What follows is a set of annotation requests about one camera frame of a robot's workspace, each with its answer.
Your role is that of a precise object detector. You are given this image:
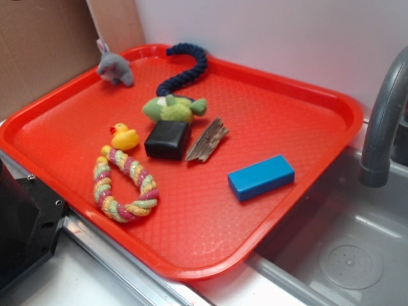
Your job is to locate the brown wood chip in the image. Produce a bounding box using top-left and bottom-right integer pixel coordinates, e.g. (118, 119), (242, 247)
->
(186, 117), (229, 163)

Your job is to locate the red plastic tray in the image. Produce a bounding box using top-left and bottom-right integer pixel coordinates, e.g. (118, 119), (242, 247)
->
(1, 45), (363, 282)

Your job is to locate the black square block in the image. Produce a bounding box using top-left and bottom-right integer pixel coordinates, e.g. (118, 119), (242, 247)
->
(144, 120), (191, 160)

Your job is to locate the blue rectangular block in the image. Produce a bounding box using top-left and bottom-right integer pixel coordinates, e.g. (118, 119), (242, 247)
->
(227, 155), (295, 201)

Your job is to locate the green plush fish toy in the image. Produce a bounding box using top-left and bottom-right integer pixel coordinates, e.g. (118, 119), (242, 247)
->
(142, 94), (208, 125)

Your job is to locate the yellow rubber duck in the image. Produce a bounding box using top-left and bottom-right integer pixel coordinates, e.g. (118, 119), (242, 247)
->
(110, 123), (140, 150)

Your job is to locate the grey plush mouse toy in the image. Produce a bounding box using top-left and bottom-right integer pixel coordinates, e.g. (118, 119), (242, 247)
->
(96, 38), (135, 87)

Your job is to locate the grey sink faucet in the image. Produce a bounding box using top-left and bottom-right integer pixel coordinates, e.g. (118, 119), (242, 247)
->
(359, 48), (407, 187)

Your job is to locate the grey plastic sink basin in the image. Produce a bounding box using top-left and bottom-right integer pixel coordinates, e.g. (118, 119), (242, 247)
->
(247, 149), (407, 305)

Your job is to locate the brown cardboard box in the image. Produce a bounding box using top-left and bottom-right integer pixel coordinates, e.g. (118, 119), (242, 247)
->
(1, 1), (145, 119)

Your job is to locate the dark blue rope toy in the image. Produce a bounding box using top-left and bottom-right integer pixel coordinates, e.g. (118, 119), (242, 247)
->
(156, 43), (208, 96)

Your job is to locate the multicolour rope ring toy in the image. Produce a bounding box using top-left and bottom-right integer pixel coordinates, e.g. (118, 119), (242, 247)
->
(93, 145), (159, 223)

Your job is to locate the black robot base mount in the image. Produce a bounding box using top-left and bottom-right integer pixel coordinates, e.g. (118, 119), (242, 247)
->
(1, 163), (67, 296)

